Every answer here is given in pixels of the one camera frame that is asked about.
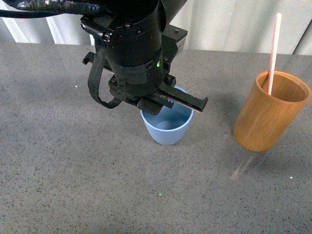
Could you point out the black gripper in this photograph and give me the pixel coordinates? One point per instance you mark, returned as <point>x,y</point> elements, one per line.
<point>135,45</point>

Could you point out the blue plastic cup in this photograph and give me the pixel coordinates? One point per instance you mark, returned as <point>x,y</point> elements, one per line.
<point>169,126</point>

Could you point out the pink chopstick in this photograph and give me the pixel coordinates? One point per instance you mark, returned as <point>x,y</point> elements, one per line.
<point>275,39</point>

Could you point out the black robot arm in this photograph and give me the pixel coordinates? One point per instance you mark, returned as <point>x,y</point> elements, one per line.
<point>32,9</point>

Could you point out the brown bamboo holder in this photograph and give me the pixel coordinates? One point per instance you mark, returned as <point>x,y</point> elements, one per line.
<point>264,117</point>

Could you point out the white curtain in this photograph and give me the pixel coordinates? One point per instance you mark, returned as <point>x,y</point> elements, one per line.
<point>220,25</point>

